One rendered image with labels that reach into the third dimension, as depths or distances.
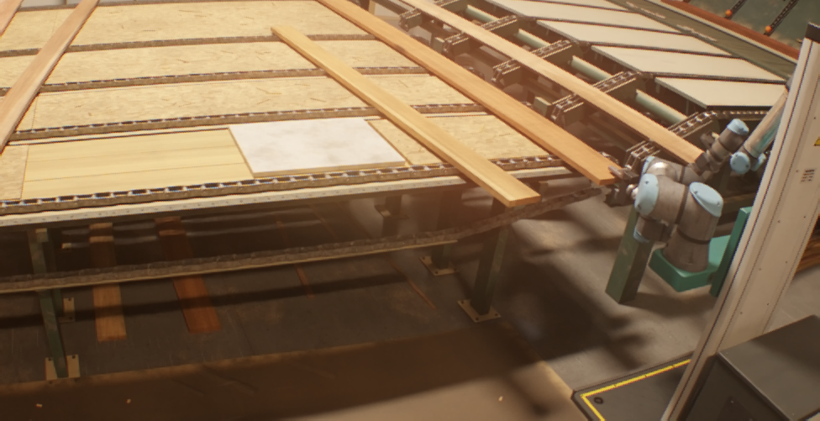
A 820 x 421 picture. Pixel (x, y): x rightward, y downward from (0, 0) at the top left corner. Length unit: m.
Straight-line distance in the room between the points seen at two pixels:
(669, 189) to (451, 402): 1.32
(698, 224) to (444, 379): 1.38
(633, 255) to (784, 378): 1.71
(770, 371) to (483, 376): 1.39
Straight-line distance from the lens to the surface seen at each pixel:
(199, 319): 3.05
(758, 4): 8.55
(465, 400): 2.81
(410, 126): 2.91
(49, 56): 3.84
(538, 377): 3.01
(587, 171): 2.84
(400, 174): 2.55
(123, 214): 2.23
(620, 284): 3.65
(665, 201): 1.95
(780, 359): 2.11
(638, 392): 2.59
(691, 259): 2.02
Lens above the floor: 1.91
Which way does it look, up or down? 25 degrees down
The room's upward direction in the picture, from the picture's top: 9 degrees clockwise
